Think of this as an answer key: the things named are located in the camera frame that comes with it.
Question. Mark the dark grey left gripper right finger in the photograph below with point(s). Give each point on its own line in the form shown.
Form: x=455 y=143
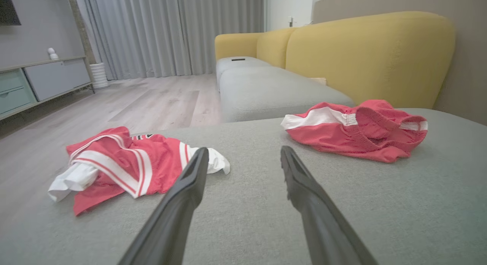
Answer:
x=312 y=211

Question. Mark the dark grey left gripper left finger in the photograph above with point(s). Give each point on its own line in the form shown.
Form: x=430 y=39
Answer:
x=179 y=204

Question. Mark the red white striped jersey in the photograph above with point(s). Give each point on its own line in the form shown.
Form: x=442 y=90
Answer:
x=152 y=166

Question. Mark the red white shorts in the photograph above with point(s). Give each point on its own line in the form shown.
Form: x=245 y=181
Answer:
x=365 y=135

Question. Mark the white ribbed vase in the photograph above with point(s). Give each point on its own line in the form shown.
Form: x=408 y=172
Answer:
x=99 y=75

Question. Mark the large yellow sofa backrest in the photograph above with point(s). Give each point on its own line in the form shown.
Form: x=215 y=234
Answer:
x=373 y=56

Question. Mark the small yellow sofa backrest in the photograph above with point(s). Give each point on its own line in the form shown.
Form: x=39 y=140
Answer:
x=274 y=48

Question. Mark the yellow sofa armrest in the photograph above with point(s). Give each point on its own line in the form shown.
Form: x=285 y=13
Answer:
x=236 y=44

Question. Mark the grey pleated curtain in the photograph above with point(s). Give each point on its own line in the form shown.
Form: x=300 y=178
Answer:
x=167 y=33

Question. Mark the grey TV cabinet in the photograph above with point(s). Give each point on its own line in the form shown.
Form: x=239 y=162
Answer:
x=49 y=78

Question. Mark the small white figurine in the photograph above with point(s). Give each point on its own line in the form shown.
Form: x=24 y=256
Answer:
x=52 y=54

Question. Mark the black television screen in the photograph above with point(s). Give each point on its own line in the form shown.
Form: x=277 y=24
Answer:
x=7 y=6

